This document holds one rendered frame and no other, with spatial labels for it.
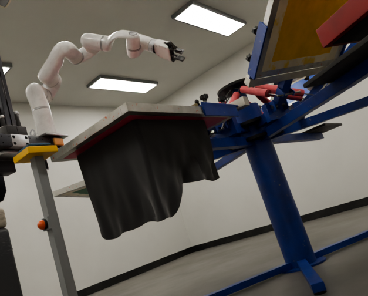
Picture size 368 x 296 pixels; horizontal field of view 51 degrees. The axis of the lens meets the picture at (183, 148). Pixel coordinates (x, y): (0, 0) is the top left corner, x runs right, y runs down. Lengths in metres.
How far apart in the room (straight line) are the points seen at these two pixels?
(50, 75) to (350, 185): 4.71
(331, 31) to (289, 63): 0.52
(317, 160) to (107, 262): 3.55
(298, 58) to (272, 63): 0.17
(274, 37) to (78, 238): 4.70
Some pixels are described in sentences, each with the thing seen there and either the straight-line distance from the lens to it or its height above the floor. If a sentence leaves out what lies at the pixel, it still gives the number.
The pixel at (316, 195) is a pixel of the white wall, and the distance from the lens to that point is 6.22.
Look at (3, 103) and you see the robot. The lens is 2.08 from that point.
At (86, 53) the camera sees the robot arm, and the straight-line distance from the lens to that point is 2.33.
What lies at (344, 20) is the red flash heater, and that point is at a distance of 1.75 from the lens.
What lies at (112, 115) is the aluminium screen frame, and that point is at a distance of 1.57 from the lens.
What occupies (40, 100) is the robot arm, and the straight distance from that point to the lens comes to 2.21.
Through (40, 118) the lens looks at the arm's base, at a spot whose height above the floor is 1.23.
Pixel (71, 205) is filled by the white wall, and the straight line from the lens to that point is 6.19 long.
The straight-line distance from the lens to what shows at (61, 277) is 1.63.
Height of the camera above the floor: 0.47
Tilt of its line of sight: 11 degrees up
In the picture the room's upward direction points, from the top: 18 degrees counter-clockwise
